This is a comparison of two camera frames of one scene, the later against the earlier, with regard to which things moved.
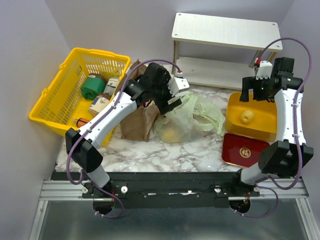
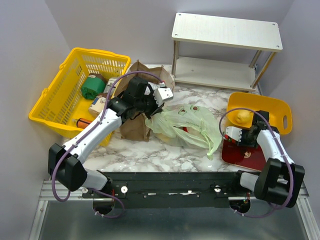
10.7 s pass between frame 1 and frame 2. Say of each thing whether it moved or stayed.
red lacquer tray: stayed
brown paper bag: stayed
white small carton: stayed
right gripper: moved
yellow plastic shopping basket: stayed
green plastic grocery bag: moved
